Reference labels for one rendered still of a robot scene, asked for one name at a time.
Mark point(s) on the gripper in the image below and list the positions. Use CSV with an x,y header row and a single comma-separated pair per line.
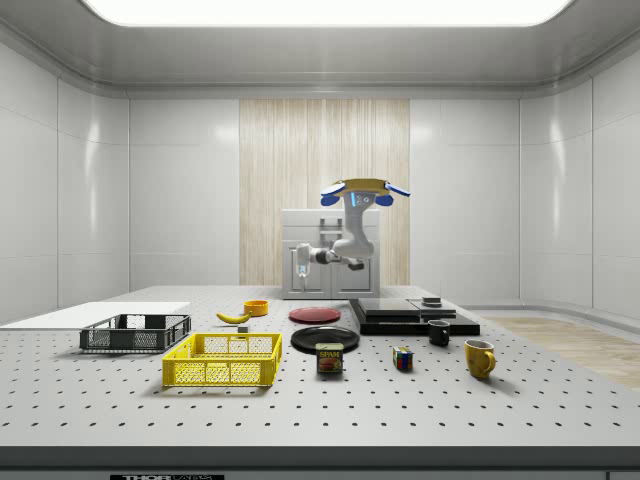
x,y
302,278

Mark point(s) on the yellow bowl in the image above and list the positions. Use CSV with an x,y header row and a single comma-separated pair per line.
x,y
256,309

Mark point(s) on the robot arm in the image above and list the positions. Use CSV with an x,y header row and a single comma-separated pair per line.
x,y
354,230

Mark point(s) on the red plate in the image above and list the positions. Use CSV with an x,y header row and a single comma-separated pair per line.
x,y
314,314

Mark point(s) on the white cabinet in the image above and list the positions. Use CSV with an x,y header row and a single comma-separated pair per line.
x,y
300,225

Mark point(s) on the black plate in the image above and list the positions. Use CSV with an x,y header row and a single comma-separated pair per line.
x,y
325,336

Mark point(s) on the banana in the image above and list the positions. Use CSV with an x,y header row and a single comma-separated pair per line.
x,y
232,318

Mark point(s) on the flat-sided can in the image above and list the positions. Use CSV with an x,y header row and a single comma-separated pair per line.
x,y
329,359

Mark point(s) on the black stove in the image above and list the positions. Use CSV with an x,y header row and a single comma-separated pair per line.
x,y
390,315

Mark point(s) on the yellow basket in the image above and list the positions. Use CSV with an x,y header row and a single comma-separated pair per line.
x,y
220,372

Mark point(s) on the puzzle cube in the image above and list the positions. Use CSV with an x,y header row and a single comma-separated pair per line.
x,y
403,358

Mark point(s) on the black mug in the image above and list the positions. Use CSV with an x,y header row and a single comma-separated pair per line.
x,y
438,334

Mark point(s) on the yellow mug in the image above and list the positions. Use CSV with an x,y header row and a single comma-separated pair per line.
x,y
477,360

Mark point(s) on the white board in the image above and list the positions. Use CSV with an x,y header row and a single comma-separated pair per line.
x,y
100,312

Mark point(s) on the dark grey basket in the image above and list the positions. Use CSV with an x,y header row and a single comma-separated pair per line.
x,y
100,340

